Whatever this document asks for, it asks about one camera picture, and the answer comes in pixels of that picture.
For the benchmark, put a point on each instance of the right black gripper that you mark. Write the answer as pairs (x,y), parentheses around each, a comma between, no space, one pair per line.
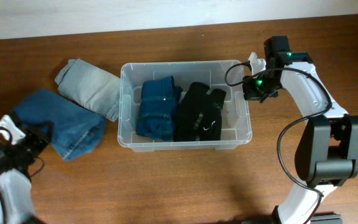
(250,92)

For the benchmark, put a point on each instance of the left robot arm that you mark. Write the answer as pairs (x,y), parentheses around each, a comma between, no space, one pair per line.
(16,205)

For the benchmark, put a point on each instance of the black taped cloth bundle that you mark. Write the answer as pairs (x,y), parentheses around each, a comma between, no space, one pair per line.
(209,123)

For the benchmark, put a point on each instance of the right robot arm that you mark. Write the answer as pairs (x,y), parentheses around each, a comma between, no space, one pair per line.
(327,154)

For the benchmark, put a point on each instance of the dark blue jeans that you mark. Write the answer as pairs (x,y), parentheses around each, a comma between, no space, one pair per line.
(75,130)

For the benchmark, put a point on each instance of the dark teal cloth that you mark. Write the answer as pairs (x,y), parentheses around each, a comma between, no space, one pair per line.
(159,102)

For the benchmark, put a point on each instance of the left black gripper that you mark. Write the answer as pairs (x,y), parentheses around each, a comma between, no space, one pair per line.
(44,135)

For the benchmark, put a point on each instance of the light blue jeans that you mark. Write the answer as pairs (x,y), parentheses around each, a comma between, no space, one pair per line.
(91,87)

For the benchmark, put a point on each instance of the clear plastic storage container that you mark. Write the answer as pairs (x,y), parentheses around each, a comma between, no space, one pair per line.
(222,74)

